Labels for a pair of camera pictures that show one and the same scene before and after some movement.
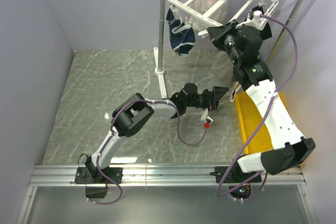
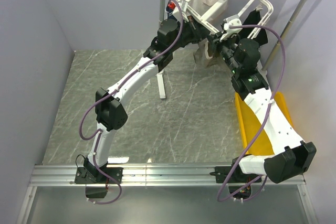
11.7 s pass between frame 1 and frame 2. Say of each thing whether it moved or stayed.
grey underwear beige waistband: moved
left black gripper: moved
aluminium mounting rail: stayed
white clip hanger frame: stayed
